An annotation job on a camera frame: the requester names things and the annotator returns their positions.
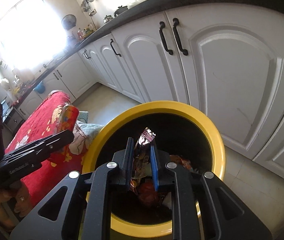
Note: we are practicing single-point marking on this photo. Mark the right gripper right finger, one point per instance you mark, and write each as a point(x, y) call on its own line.
point(202, 204)

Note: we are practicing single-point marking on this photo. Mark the purple snack wrapper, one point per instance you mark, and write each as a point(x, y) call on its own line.
point(141, 159)

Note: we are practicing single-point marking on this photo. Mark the orange snack wrapper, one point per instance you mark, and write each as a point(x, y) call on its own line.
point(67, 119)

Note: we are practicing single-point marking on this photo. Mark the yellow rimmed trash bin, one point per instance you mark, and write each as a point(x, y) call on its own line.
point(180, 130)

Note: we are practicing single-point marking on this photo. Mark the left hand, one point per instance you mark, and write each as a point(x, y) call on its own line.
point(22, 207)

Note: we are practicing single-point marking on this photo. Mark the red floral tablecloth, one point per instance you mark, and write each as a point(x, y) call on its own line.
point(42, 123)

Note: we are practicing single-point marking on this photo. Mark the blue hanging basket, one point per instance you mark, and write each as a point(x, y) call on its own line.
point(40, 88)

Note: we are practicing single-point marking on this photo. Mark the white lower cabinets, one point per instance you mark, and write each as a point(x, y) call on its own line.
point(227, 60)

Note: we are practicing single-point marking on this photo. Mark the steel kettle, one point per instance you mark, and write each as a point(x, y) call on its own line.
point(107, 18)

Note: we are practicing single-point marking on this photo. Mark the round wall fan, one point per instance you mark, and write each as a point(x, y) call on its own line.
point(69, 21)

